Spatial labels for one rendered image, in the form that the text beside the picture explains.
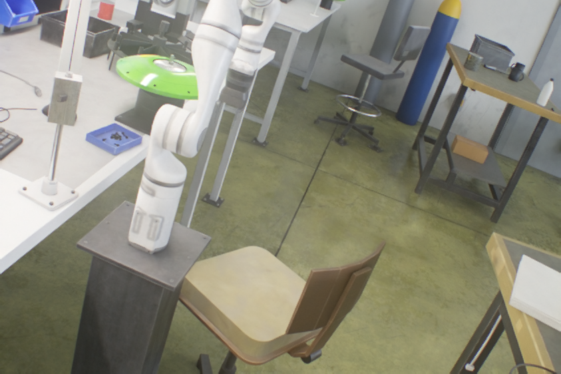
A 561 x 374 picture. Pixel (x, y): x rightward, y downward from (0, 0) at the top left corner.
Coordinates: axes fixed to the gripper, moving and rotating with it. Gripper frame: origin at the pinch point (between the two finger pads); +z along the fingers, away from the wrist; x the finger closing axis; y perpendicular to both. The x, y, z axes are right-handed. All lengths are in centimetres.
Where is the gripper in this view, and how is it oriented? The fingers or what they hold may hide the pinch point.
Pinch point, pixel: (223, 125)
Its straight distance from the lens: 170.3
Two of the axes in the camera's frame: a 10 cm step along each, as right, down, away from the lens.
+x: -9.2, -3.7, 1.2
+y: 2.4, -3.3, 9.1
